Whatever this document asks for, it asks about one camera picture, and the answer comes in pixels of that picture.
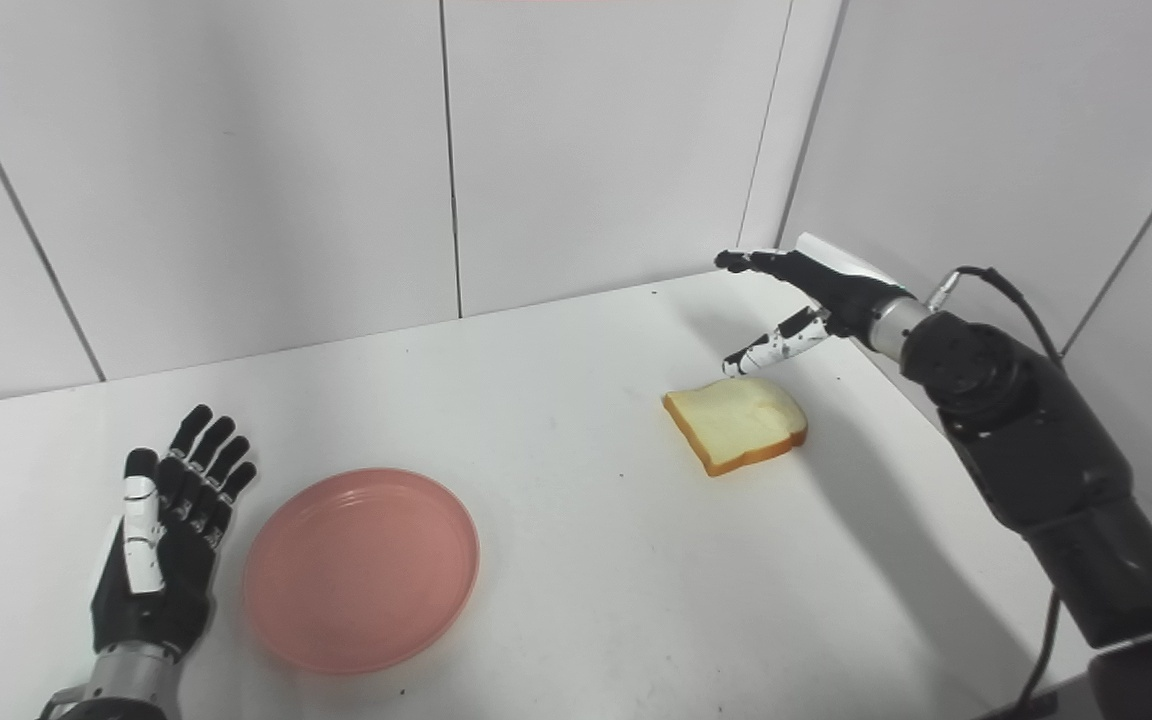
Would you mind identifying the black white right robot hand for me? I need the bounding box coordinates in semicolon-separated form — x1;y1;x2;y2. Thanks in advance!
715;233;912;379

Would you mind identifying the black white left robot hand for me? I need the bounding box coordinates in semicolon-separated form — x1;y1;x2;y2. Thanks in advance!
89;404;259;661

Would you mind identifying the slice of white bread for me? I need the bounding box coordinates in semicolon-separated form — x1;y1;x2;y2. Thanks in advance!
662;376;809;478

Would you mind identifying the pink round plate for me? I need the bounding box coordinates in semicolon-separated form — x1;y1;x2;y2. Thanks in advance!
243;468;481;675

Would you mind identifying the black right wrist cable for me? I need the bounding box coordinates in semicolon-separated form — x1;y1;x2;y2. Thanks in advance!
926;265;1067;720

